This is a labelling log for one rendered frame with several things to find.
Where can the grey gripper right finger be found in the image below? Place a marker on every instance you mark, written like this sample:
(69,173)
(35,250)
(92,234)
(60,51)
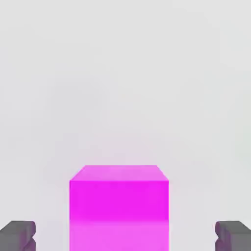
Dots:
(235,235)

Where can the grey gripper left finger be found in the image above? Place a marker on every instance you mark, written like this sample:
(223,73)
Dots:
(15,235)

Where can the small magenta cube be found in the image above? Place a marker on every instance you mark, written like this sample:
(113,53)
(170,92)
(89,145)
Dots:
(118,205)

